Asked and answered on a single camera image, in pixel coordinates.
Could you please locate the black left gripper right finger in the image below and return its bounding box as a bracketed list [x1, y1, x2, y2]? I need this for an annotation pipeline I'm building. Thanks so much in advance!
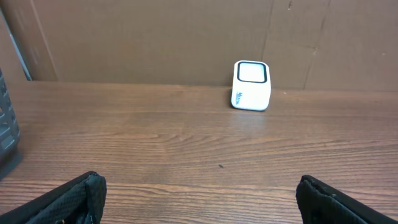
[296, 175, 397, 224]

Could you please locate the dark grey plastic basket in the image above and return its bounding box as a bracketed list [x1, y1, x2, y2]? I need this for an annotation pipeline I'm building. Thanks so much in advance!
[0, 73, 22, 179]

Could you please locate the white barcode scanner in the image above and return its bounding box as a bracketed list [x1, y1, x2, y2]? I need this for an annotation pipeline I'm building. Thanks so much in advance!
[231, 60, 272, 111]

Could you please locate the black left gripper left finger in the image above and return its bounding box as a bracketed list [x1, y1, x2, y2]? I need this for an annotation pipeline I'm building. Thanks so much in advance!
[1, 171, 107, 224]

